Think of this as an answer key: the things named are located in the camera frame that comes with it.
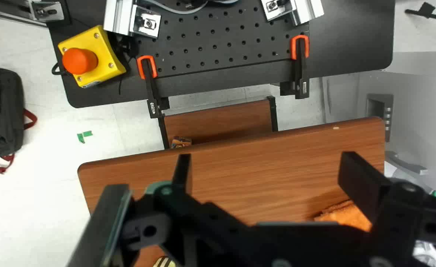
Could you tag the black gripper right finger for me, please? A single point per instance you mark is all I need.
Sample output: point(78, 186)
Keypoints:
point(363, 183)

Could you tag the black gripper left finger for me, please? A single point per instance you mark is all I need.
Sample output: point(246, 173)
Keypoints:
point(100, 243)

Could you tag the folded orange towel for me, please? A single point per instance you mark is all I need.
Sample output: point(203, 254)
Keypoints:
point(346, 214)

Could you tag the green tape floor marker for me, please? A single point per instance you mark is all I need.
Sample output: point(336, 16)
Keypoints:
point(84, 137)

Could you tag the wooden lower table shelf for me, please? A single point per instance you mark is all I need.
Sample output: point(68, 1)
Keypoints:
point(217, 124)

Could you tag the yellow emergency stop button box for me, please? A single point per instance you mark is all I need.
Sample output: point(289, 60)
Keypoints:
point(90, 57)

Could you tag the black perforated breadboard plate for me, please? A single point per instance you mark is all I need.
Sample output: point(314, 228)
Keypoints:
point(232, 47)

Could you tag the black backpack with red straps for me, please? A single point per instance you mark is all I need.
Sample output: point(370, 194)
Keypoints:
point(16, 119)

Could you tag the right orange-handled clamp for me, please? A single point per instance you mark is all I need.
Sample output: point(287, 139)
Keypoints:
point(300, 54)

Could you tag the orange-handled clamp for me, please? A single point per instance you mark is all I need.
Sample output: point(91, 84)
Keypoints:
point(300, 54)
point(157, 103)

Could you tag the right silver aluminium bracket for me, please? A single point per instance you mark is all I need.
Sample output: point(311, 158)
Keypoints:
point(300, 11)

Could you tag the silver aluminium bracket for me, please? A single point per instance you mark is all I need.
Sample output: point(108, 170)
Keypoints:
point(300, 11)
point(128, 19)

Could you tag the left orange-handled clamp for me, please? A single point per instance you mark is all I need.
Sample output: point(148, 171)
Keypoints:
point(157, 103)

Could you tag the left silver aluminium bracket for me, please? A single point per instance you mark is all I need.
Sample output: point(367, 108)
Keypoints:
point(128, 19)

